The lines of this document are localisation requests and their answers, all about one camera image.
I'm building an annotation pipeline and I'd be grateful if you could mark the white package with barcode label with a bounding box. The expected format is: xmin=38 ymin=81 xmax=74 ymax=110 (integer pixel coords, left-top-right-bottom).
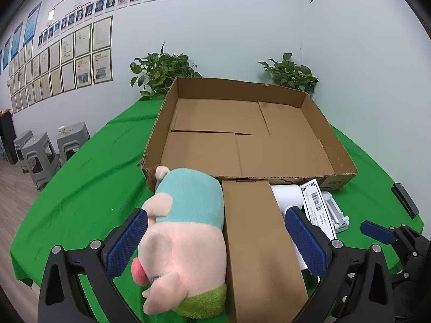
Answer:
xmin=301 ymin=178 xmax=337 ymax=239

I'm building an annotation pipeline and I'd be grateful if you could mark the large cardboard box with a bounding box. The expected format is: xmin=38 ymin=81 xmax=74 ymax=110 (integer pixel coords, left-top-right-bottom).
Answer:
xmin=137 ymin=77 xmax=358 ymax=189

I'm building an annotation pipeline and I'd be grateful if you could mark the group of framed wall certificates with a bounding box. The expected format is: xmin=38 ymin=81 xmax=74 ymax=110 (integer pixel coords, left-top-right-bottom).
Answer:
xmin=7 ymin=15 xmax=113 ymax=115

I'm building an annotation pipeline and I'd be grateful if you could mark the green tablecloth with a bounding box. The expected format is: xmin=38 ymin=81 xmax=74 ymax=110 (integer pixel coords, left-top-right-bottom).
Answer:
xmin=10 ymin=96 xmax=425 ymax=323

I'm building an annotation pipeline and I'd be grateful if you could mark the small brown cardboard box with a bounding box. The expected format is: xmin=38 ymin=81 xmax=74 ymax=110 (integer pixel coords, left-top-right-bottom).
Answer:
xmin=221 ymin=180 xmax=308 ymax=323

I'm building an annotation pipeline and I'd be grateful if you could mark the grey plastic stool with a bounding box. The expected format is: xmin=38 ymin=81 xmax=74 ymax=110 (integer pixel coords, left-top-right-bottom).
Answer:
xmin=55 ymin=122 xmax=91 ymax=162
xmin=13 ymin=129 xmax=34 ymax=172
xmin=22 ymin=133 xmax=63 ymax=191

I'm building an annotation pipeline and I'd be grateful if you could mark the small potted green plant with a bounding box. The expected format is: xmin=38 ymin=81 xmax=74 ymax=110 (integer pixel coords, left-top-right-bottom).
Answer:
xmin=258 ymin=53 xmax=319 ymax=96

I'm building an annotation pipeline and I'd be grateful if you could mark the bushy potted green plant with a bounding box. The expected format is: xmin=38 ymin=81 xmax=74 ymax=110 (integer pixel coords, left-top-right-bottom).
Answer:
xmin=130 ymin=42 xmax=203 ymax=101

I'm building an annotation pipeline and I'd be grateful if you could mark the black flat rectangular object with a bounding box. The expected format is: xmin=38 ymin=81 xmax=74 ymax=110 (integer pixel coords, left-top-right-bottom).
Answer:
xmin=391 ymin=182 xmax=420 ymax=219

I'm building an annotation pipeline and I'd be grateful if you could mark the pink and teal plush toy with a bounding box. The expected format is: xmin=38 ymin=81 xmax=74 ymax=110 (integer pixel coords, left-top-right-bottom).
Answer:
xmin=133 ymin=166 xmax=228 ymax=318

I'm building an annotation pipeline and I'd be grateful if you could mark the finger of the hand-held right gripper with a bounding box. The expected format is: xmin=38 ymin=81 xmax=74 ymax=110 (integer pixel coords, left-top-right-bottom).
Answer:
xmin=360 ymin=220 xmax=409 ymax=246

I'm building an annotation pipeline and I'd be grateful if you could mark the black cabinet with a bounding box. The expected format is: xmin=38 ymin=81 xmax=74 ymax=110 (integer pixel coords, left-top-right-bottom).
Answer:
xmin=0 ymin=109 xmax=19 ymax=165

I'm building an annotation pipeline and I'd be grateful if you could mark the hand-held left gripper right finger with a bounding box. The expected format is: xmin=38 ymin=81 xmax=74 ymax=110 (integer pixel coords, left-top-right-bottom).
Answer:
xmin=284 ymin=208 xmax=396 ymax=323

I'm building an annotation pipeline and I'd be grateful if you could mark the white hand-held fan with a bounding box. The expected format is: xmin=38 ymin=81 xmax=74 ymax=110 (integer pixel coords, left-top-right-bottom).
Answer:
xmin=271 ymin=184 xmax=308 ymax=271

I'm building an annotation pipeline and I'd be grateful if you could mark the white plastic stand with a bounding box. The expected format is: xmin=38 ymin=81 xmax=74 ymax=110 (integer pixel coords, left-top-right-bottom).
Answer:
xmin=320 ymin=190 xmax=351 ymax=233

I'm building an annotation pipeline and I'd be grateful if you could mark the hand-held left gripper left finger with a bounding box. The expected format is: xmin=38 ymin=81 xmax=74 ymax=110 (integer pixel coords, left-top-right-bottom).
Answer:
xmin=37 ymin=208 xmax=149 ymax=323

